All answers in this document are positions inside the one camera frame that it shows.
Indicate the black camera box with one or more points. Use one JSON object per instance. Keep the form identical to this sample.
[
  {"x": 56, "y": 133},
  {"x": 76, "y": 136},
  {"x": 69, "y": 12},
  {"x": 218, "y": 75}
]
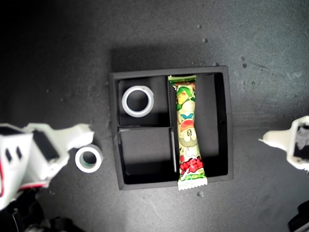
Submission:
[{"x": 300, "y": 217}]

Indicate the snack bar in printed wrapper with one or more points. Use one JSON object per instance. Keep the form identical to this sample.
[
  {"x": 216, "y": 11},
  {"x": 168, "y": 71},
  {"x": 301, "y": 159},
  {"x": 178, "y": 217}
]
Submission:
[{"x": 188, "y": 135}]

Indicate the black tray with wells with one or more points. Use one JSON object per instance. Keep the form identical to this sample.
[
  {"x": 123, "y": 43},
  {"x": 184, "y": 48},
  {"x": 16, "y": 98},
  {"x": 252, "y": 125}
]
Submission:
[{"x": 144, "y": 149}]

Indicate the white tape roll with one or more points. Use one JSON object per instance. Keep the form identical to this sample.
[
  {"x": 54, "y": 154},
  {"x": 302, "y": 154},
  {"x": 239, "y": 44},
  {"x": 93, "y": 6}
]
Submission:
[
  {"x": 77, "y": 159},
  {"x": 124, "y": 101}
]

